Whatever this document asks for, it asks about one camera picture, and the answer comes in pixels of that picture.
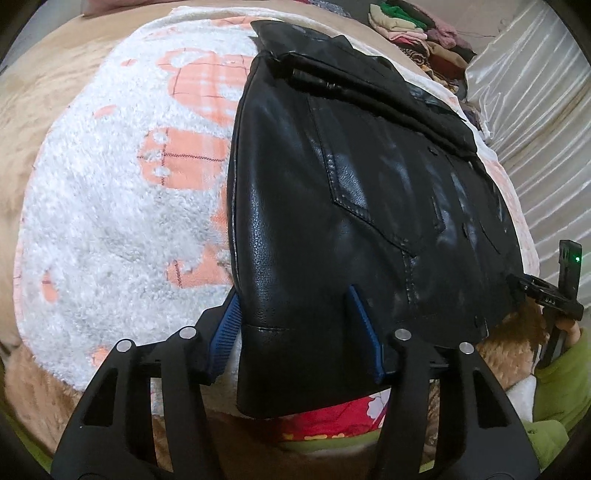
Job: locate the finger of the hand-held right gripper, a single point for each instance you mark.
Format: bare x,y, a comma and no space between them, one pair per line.
518,286

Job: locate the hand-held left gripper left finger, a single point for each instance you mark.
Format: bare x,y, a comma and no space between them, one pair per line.
221,337

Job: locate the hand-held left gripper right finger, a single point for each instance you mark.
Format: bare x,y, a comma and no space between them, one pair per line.
364,332

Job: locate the black leather jacket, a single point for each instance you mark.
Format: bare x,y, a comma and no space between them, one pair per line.
323,207

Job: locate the person's right forearm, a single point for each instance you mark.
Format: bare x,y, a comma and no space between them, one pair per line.
561,383

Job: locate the crumpled clothes heap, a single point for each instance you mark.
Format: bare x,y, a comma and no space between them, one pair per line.
475,121

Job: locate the pile of folded clothes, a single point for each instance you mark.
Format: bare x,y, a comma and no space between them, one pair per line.
415,27

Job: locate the person's right hand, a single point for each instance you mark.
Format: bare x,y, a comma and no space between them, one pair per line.
571,334

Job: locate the red floral cloth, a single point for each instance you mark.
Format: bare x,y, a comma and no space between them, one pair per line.
332,415

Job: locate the white satin curtain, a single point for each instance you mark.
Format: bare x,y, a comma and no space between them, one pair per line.
545,161

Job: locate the person's green garment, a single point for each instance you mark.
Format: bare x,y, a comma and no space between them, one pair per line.
549,438

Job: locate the white and pink printed blanket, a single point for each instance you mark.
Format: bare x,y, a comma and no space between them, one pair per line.
115,230

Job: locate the beige plush bed cover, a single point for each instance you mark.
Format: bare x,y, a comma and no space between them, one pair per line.
27,115

